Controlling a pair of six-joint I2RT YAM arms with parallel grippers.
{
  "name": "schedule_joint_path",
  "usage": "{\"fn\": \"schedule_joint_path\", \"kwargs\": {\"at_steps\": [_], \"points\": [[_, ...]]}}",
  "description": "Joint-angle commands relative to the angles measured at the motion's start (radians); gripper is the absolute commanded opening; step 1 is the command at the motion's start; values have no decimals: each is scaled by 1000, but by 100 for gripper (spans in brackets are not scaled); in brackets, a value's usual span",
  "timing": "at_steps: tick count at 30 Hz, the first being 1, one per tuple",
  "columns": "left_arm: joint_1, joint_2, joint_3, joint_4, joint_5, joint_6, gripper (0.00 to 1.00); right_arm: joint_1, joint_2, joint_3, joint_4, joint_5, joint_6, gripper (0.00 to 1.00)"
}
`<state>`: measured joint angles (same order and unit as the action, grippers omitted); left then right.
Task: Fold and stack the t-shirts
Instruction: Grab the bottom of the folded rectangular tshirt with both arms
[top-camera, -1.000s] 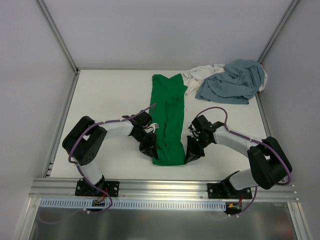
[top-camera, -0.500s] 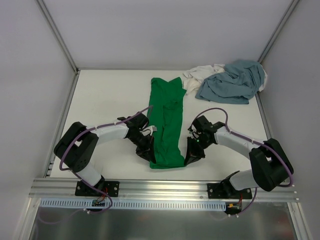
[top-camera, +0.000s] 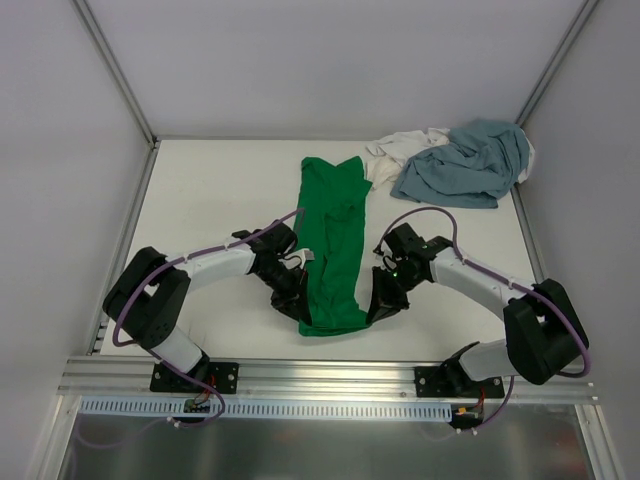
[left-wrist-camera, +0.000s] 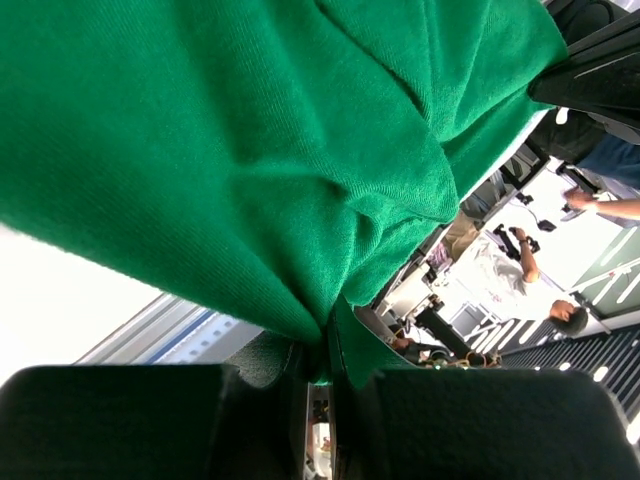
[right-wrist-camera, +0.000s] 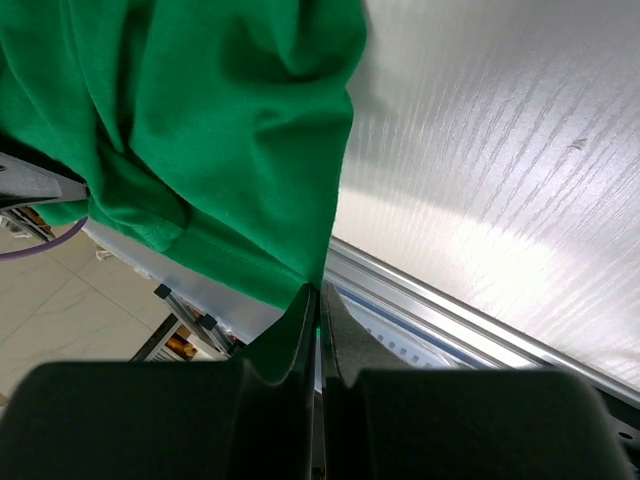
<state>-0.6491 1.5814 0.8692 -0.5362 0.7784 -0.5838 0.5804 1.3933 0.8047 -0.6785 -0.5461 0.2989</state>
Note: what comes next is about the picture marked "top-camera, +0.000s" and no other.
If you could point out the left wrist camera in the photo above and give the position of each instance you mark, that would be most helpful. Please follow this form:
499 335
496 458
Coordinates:
305 255

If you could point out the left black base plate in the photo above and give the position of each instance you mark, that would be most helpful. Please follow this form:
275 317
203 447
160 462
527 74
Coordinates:
222 376

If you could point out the white slotted cable duct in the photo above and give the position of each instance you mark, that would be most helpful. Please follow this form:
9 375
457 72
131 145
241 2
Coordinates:
267 409

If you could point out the white t-shirt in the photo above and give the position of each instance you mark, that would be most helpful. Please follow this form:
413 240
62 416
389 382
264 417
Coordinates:
390 153

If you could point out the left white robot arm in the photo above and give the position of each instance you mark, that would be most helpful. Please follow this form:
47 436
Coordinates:
147 298

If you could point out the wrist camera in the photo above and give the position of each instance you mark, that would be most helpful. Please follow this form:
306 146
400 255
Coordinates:
403 241
305 255

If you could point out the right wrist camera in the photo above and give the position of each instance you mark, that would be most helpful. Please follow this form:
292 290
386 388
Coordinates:
403 241

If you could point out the aluminium mounting rail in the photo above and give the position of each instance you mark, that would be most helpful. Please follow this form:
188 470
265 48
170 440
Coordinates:
300 380

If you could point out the right aluminium frame post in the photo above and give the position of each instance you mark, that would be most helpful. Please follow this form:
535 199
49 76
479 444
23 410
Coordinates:
552 67

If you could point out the blue-grey t-shirt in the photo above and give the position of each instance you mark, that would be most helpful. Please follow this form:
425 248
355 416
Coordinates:
479 165

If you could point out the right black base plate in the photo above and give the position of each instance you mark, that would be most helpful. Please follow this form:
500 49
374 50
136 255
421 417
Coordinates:
440 382

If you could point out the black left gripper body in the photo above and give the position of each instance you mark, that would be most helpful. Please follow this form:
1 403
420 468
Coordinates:
288 293

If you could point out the green t-shirt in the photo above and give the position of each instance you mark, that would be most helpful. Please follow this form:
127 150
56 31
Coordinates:
333 198

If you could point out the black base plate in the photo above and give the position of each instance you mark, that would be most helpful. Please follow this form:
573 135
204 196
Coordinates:
222 376
440 382

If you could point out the aluminium frame post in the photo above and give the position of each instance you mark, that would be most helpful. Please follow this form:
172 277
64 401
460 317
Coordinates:
552 67
92 25

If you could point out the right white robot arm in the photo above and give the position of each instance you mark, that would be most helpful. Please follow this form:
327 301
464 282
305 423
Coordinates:
543 334

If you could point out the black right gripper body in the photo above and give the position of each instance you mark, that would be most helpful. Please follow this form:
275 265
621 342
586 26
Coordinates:
388 286

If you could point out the left aluminium frame post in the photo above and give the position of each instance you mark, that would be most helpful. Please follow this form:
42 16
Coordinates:
92 25

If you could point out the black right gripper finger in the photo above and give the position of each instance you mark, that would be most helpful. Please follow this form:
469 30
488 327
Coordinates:
385 305
382 281

